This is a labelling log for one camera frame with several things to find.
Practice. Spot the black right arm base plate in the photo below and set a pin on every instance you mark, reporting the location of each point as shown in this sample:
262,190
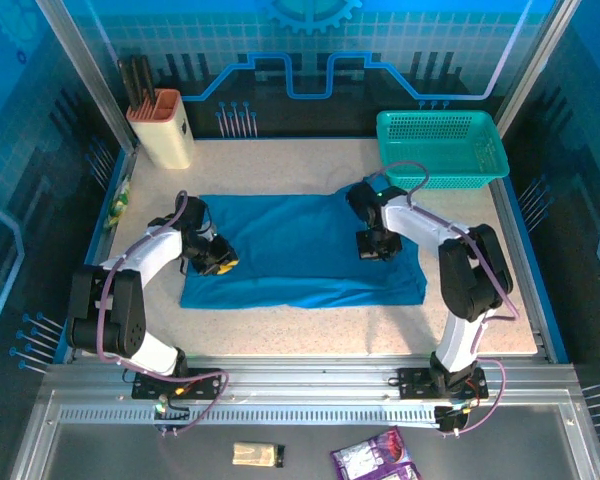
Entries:
415,382

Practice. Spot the teal plastic mesh basket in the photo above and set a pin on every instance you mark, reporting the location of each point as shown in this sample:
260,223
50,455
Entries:
440,150

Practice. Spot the aluminium frame post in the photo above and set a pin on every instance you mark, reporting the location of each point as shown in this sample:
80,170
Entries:
90,75
535,65

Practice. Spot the cream utensil holder orange rim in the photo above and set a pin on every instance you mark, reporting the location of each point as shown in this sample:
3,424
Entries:
165,135

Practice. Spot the purple snack bag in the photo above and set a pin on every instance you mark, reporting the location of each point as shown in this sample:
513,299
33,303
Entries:
375,455

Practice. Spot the slotted aluminium strip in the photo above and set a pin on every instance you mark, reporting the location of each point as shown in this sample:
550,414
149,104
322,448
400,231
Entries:
280,415

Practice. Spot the beige wrapped packet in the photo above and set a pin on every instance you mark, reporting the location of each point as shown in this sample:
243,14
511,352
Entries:
255,454

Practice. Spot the blue t-shirt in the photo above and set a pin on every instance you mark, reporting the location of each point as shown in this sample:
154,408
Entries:
300,260

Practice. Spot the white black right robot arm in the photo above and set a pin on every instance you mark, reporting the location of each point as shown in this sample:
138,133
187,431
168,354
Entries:
460,270

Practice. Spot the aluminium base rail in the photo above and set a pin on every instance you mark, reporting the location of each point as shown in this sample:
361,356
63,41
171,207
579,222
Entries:
305,375

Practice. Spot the green yellow packet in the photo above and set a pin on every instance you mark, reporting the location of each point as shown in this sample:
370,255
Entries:
120,200

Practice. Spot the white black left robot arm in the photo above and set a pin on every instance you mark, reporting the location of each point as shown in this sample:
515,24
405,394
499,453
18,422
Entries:
145,255

